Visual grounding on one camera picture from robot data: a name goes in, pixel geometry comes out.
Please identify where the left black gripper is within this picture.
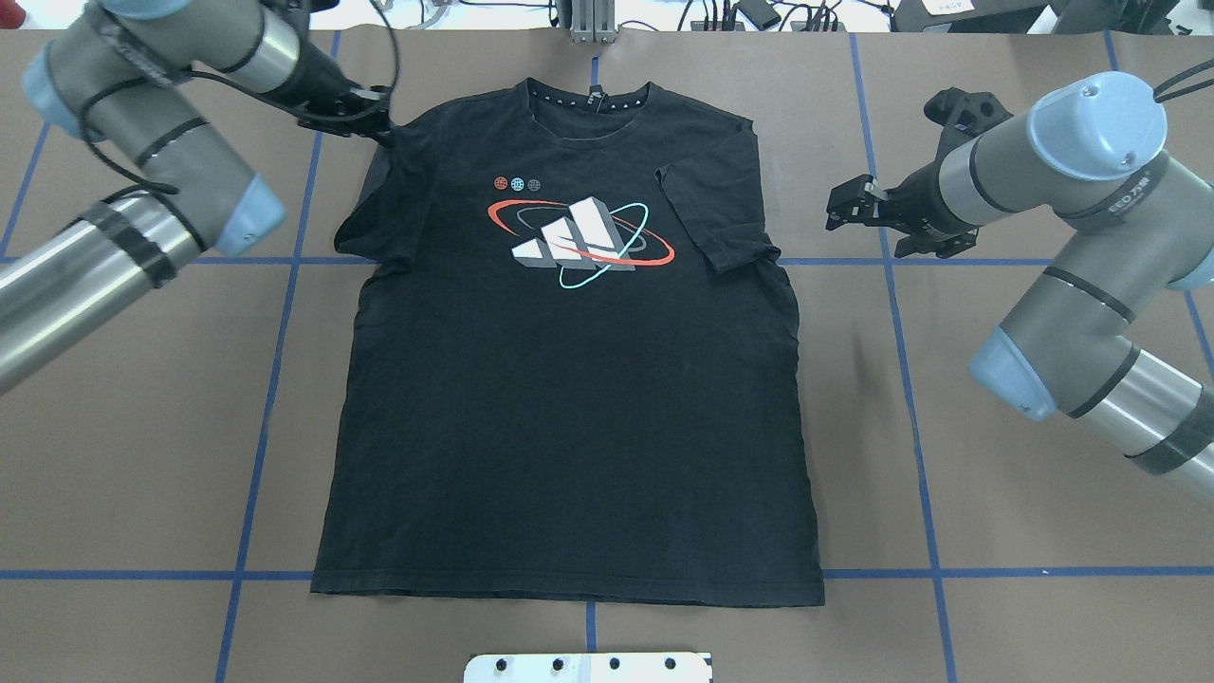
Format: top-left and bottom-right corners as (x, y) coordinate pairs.
(285, 57), (395, 143)

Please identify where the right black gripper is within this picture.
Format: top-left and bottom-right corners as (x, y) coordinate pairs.
(826, 89), (1011, 258)

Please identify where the black graphic t-shirt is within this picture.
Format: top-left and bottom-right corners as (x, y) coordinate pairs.
(310, 79), (826, 608)

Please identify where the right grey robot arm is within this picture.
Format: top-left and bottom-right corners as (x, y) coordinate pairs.
(826, 72), (1213, 503)

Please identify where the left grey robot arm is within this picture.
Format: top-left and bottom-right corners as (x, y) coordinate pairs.
(1, 1), (395, 392)

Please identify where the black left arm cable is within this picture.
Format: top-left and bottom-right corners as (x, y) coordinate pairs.
(81, 0), (404, 205)

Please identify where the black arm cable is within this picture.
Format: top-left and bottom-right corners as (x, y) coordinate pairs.
(1152, 59), (1214, 103)
(81, 0), (404, 205)

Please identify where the aluminium frame post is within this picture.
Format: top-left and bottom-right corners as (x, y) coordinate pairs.
(558, 0), (618, 45)

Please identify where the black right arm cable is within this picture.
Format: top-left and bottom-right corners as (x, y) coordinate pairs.
(1152, 59), (1214, 103)

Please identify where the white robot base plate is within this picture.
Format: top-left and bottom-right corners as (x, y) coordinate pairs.
(463, 651), (715, 682)

